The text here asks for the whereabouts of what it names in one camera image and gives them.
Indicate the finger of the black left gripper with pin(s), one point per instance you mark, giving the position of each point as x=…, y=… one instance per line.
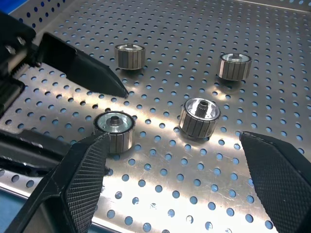
x=82, y=70
x=29, y=150

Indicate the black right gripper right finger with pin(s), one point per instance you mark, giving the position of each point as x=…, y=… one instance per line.
x=281, y=179

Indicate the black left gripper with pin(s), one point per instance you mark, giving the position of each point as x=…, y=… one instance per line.
x=12, y=36

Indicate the perforated steel tray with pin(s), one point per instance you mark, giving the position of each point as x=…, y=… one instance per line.
x=170, y=170

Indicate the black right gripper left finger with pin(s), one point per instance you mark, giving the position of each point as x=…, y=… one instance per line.
x=80, y=184

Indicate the ribbed metal roller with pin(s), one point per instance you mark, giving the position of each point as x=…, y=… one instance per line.
x=198, y=123
x=234, y=69
x=119, y=140
x=130, y=58

